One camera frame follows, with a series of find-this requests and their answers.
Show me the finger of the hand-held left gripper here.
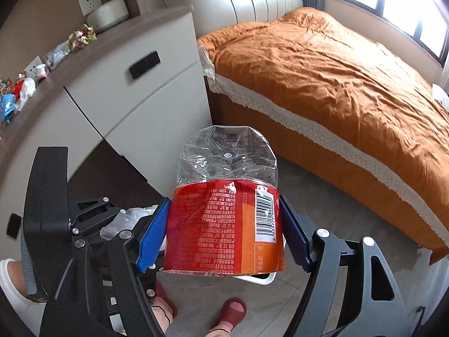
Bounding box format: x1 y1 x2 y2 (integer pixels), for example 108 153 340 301
68 197 118 240
138 268 159 304

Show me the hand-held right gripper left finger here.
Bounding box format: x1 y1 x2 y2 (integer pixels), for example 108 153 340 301
38 198 172 337

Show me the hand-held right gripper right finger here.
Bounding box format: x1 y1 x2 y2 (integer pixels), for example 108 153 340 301
279 195 427 337

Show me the clear plastic wrap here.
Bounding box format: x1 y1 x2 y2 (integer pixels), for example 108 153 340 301
100 205 159 240

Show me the clear plastic bottle red label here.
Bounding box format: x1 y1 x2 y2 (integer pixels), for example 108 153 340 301
163 125 285 276

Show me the red snack bag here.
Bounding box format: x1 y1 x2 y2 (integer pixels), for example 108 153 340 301
13 71 37 111

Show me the person's left forearm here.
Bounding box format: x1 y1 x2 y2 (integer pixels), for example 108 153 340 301
0 258 31 328

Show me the dark red slipper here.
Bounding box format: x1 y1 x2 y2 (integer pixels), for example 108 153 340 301
154 280 178 321
215 298 248 332

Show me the person's left foot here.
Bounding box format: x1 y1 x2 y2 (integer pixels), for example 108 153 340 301
151 297 174 337

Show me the blue snack packet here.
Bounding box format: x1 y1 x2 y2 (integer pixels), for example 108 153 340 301
0 94 17 124

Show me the white cabinet with grey top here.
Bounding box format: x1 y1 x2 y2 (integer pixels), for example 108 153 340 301
0 5 213 225

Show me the clear plastic bag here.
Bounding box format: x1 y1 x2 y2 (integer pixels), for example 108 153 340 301
43 40 71 69

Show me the orange bedspread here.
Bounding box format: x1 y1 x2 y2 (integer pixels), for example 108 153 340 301
196 7 449 264

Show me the floral crumpled wrapper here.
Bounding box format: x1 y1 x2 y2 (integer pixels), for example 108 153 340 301
68 24 97 53

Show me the white toaster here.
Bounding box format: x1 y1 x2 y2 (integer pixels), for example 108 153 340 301
86 0 130 33

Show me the cream padded headboard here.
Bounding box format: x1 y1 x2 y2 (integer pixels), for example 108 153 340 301
192 0 304 40

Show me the window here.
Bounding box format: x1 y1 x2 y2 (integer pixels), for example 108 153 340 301
338 0 449 64

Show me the black drawer handle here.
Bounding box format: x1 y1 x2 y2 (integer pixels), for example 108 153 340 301
6 213 22 238
129 51 161 80

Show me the white wall socket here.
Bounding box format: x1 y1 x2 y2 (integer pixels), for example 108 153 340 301
26 55 46 78
78 0 101 17

